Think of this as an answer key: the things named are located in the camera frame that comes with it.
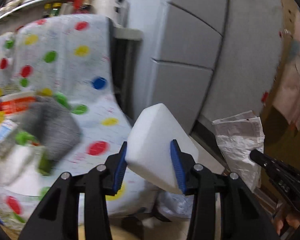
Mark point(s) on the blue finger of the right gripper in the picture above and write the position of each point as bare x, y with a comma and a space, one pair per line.
262, 160

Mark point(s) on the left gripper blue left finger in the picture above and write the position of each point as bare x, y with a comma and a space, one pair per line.
56, 216

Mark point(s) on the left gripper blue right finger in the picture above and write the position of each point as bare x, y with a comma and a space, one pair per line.
242, 217

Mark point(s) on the white paper receipt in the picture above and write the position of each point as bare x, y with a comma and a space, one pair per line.
236, 137

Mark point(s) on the grey fluffy cloth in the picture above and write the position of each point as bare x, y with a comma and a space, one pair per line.
53, 125

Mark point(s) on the white foam sponge block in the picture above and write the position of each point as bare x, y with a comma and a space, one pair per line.
148, 147

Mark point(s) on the metal kitchen shelf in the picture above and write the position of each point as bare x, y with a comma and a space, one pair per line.
37, 2

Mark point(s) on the person's right hand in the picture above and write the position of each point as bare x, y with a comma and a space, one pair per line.
285, 215

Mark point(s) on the yellow wooden door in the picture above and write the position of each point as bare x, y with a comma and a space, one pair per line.
282, 139

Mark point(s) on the dark green bottle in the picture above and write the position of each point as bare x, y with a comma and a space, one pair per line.
45, 165

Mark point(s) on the white crumpled tissue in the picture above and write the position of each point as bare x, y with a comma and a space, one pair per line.
18, 162

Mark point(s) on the pink hanging cloth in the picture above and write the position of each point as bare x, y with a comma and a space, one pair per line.
287, 99

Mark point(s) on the blue white milk carton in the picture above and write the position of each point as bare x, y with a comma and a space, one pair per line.
8, 131

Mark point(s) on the grey refrigerator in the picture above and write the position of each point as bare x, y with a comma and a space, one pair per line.
204, 59

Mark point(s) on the orange white paper noodle bowl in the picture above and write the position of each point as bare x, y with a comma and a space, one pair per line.
16, 103

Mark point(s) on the balloon print plastic sheet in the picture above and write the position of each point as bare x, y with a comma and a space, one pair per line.
67, 58

